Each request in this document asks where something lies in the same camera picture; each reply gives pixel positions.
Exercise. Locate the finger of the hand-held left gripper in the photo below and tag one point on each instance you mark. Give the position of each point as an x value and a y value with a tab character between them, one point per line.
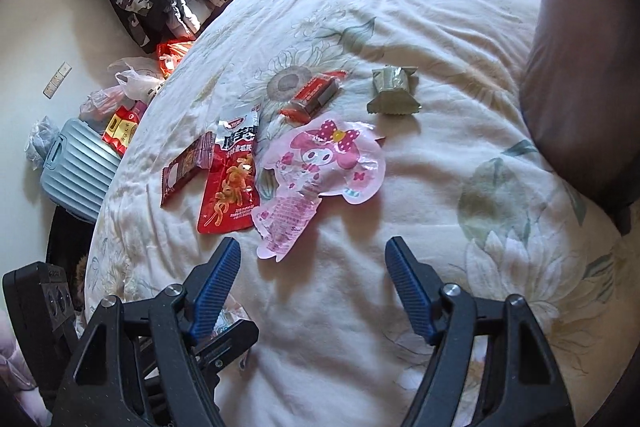
235	343

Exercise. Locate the white wall socket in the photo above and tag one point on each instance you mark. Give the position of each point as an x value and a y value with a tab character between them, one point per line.
63	72
50	88

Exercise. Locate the clear snack packet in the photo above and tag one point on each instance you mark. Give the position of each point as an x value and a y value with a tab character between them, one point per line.
232	313

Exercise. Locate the green foil snack packet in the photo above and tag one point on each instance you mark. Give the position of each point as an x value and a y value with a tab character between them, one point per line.
390	89

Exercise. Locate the dark red small packet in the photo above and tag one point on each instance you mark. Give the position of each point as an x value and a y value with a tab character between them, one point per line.
182	167

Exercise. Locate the dark cloth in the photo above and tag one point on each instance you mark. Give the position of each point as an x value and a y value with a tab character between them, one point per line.
65	237

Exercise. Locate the light blue suitcase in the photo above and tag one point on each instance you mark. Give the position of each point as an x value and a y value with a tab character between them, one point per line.
75	172

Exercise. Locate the red plastic bag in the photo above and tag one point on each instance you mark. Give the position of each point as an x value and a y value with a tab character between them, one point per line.
172	54

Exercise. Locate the red brown candy bar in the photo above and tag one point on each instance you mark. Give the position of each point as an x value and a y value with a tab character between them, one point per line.
312	94

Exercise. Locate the red white-topped snack packet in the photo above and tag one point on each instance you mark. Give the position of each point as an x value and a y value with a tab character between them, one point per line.
225	197

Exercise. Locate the pinkish plastic bag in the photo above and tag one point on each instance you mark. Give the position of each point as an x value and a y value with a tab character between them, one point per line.
100	102

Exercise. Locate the floral bed blanket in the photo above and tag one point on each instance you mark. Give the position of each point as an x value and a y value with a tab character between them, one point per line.
350	7

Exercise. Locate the person's left forearm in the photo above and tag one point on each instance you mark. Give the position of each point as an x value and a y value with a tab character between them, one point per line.
15	357

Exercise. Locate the brown black cylindrical appliance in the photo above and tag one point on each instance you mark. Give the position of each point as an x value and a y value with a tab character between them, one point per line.
575	82

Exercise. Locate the white plastic bag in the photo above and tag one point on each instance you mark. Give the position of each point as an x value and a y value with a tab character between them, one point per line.
135	82

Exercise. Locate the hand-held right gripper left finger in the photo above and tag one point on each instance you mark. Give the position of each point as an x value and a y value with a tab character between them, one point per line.
220	287

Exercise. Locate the red yellow gift bag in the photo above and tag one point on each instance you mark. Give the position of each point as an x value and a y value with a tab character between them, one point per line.
120	129

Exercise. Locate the grey plastic bag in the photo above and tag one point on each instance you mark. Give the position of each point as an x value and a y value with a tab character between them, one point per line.
40	137

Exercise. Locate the pink cartoon snack packet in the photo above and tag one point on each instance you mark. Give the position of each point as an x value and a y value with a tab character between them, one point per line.
320	157

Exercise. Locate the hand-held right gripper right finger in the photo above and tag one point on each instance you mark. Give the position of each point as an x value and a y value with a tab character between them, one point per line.
407	292

